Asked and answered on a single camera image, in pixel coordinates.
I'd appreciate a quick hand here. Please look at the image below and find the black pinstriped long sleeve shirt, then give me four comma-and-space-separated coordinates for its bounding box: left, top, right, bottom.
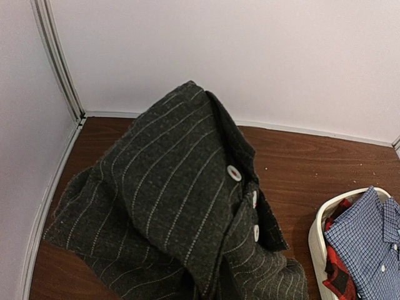
43, 81, 309, 299

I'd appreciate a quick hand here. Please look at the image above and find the white plastic bin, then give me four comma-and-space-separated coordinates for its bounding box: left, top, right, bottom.
308, 187, 391, 299

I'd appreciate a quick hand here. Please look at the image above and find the blue checked long sleeve shirt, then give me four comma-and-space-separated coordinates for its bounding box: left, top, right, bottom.
324, 186, 399, 299

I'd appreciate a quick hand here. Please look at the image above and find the red black plaid shirt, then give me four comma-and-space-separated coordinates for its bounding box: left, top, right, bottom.
322, 198, 358, 300

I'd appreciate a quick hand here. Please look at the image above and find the left aluminium frame post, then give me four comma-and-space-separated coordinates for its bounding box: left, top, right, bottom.
30, 0, 85, 124

